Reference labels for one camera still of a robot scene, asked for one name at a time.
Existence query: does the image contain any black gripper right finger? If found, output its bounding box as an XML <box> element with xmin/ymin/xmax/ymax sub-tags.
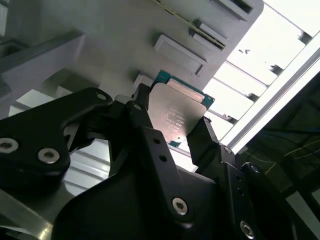
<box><xmin>186</xmin><ymin>115</ymin><xmax>301</xmax><ymax>240</ymax></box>

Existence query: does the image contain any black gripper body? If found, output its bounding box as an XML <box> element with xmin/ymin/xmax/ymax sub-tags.
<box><xmin>53</xmin><ymin>169</ymin><xmax>226</xmax><ymax>240</ymax></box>

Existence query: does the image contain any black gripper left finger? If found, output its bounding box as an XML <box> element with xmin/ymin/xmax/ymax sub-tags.
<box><xmin>0</xmin><ymin>84</ymin><xmax>196</xmax><ymax>230</ymax></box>

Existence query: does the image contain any silver CPU green board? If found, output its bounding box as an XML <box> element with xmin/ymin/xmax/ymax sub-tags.
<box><xmin>147</xmin><ymin>69</ymin><xmax>216</xmax><ymax>149</ymax></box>

